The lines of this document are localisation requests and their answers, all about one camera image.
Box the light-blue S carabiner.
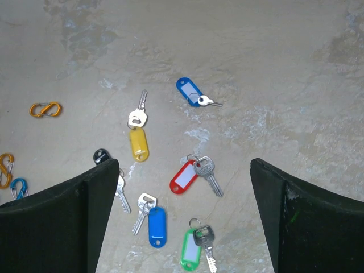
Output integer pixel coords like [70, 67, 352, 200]
[10, 177, 29, 200]

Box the silver key with black tag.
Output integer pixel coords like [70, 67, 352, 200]
[93, 148, 131, 214]

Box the silver key with red tag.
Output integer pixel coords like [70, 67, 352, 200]
[169, 156, 224, 197]

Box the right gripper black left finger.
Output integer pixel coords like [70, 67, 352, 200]
[1, 159, 119, 272]

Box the silver key with dark-blue tag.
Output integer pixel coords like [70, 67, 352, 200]
[132, 193, 167, 248]

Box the silver key with green tag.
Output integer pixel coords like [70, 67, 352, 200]
[180, 218, 218, 273]

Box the orange S carabiner far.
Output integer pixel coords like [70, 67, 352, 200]
[29, 102, 63, 118]

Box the orange s carabiner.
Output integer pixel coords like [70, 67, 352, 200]
[1, 153, 14, 189]
[29, 102, 63, 118]

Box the silver key with blue tag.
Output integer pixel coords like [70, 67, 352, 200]
[176, 77, 223, 107]

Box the silver key with yellow tag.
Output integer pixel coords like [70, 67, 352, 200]
[127, 90, 149, 162]

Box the orange S carabiner near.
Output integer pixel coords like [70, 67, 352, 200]
[1, 153, 14, 189]

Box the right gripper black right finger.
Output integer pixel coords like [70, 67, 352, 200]
[250, 158, 363, 272]

